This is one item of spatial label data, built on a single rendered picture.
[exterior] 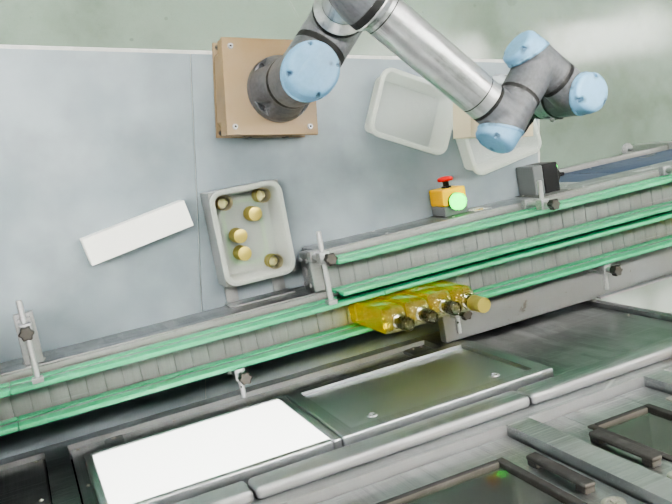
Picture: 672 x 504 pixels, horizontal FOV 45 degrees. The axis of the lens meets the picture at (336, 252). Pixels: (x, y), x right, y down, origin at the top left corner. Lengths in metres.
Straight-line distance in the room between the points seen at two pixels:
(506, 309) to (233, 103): 0.87
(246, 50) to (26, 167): 0.55
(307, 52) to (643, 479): 1.01
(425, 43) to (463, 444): 0.70
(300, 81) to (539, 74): 0.49
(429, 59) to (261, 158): 0.71
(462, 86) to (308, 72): 0.40
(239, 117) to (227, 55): 0.14
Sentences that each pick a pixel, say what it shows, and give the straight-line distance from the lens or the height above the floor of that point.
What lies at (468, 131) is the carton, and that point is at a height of 1.12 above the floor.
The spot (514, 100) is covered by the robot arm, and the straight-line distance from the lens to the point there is 1.48.
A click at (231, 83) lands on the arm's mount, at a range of 1.89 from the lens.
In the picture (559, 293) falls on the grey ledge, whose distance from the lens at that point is 2.26.
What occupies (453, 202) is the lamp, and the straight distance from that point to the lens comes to 2.10.
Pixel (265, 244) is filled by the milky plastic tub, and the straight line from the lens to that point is 1.99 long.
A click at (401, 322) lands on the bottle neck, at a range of 1.73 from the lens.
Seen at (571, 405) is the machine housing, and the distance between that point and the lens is 1.62.
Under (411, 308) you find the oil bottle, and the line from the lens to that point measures 1.79.
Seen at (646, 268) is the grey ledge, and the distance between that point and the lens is 2.44.
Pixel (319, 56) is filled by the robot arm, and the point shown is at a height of 1.07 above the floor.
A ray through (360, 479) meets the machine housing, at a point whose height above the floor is 1.43.
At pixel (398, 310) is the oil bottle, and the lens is 1.78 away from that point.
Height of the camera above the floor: 2.66
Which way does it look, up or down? 68 degrees down
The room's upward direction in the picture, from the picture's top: 101 degrees clockwise
